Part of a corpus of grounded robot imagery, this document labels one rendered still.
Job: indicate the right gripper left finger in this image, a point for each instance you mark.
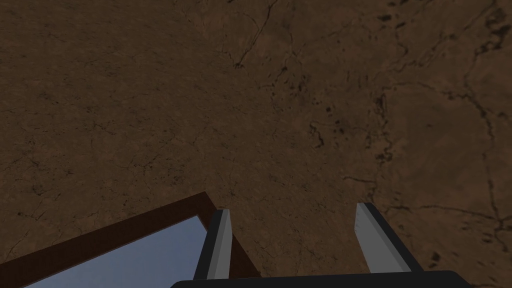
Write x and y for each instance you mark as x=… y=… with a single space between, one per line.
x=218 y=248

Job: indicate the brown framed window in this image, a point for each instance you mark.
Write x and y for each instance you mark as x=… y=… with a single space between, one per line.
x=120 y=260

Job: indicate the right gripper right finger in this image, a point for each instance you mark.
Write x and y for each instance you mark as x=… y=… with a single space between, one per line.
x=380 y=244

